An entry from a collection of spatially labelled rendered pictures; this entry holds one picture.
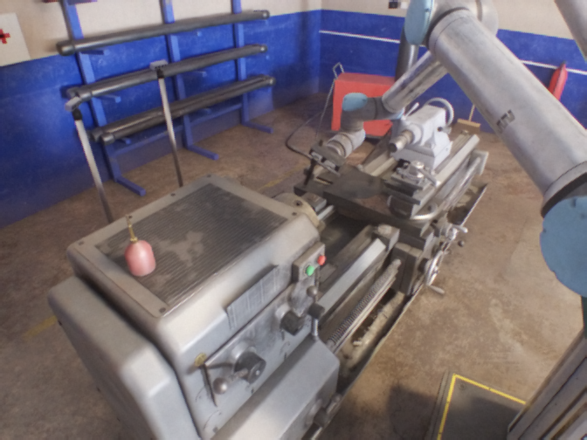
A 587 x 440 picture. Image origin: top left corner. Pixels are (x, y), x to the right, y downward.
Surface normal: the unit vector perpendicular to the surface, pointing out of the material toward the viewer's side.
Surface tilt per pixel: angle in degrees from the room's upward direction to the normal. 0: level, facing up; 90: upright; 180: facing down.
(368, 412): 0
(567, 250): 92
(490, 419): 0
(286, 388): 32
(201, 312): 45
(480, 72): 64
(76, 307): 0
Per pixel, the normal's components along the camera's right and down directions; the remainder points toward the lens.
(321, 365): 0.42, -0.50
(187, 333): 0.56, -0.32
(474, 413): 0.00, -0.81
